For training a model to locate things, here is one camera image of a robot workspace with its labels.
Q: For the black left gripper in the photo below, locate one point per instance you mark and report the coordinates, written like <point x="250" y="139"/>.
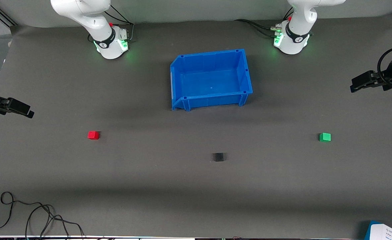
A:
<point x="386" y="80"/>

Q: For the small green cube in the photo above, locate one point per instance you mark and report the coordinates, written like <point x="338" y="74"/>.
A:
<point x="325" y="137"/>

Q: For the small red cube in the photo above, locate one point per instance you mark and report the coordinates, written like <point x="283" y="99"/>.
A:
<point x="93" y="135"/>

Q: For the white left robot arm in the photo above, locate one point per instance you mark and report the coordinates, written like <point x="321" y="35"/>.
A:
<point x="297" y="30"/>

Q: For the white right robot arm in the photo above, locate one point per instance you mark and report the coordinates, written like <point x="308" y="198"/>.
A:
<point x="92" y="16"/>

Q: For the small black cube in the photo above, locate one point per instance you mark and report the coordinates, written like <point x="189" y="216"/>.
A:
<point x="218" y="157"/>

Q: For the dark grey table mat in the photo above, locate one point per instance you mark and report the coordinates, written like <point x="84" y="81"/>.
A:
<point x="116" y="183"/>

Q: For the blue plastic storage bin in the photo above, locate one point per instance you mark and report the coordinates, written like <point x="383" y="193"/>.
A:
<point x="212" y="80"/>

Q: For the blue box with white label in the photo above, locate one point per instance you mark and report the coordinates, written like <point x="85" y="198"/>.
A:
<point x="389" y="233"/>

